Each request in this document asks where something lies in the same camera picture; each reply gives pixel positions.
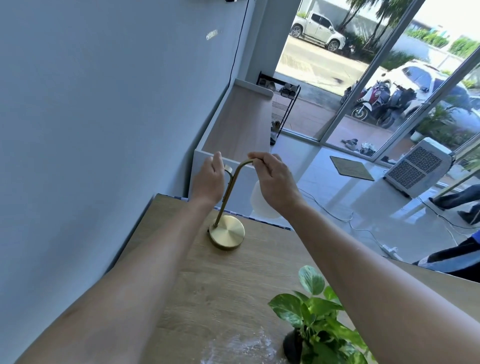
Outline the person's right hand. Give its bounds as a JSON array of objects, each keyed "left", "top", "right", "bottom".
[{"left": 247, "top": 151, "right": 303, "bottom": 218}]

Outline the person's left hand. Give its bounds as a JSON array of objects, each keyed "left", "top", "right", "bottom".
[{"left": 190, "top": 152, "right": 226, "bottom": 206}]

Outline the gold desk lamp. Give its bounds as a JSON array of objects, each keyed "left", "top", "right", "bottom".
[{"left": 209, "top": 158, "right": 258, "bottom": 251}]

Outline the person's right forearm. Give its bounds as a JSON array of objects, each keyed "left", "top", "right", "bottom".
[{"left": 277, "top": 200, "right": 480, "bottom": 364}]

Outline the person's left forearm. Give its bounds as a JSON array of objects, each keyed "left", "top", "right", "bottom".
[{"left": 15, "top": 195, "right": 218, "bottom": 364}]

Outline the white low cabinet wooden top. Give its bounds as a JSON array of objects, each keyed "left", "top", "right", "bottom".
[{"left": 188, "top": 78, "right": 275, "bottom": 216}]

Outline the black metal shoe rack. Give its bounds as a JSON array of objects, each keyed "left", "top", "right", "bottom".
[{"left": 257, "top": 71, "right": 301, "bottom": 146}]

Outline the brown door mat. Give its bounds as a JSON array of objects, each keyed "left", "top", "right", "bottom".
[{"left": 329, "top": 155, "right": 375, "bottom": 182}]

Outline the red motorcycle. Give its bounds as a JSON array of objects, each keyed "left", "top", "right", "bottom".
[{"left": 351, "top": 80, "right": 391, "bottom": 121}]

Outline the silver pickup truck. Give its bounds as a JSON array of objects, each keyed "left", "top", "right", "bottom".
[{"left": 290, "top": 11, "right": 346, "bottom": 52}]

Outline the black motorcycle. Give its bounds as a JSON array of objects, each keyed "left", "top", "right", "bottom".
[{"left": 376, "top": 84, "right": 418, "bottom": 129}]

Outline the white air cooler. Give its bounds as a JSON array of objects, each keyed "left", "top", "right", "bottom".
[{"left": 383, "top": 137, "right": 453, "bottom": 199}]

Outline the white power strip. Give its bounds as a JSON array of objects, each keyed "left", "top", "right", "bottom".
[{"left": 380, "top": 244, "right": 404, "bottom": 262}]

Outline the green pothos plant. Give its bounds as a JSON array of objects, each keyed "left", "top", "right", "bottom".
[{"left": 268, "top": 265, "right": 376, "bottom": 364}]

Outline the white car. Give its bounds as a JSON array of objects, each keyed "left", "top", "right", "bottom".
[{"left": 365, "top": 59, "right": 480, "bottom": 126}]

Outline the black plant pot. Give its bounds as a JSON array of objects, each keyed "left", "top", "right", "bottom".
[{"left": 283, "top": 330, "right": 305, "bottom": 363}]

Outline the white power cable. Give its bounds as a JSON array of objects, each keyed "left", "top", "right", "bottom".
[{"left": 299, "top": 188, "right": 387, "bottom": 250}]

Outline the black wall cable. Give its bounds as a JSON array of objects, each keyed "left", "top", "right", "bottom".
[{"left": 224, "top": 0, "right": 251, "bottom": 82}]

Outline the glass sliding door frame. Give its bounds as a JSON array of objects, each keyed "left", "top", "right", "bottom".
[{"left": 277, "top": 0, "right": 480, "bottom": 166}]

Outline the black floor cable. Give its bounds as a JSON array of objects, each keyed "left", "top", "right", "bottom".
[{"left": 415, "top": 196, "right": 480, "bottom": 230}]

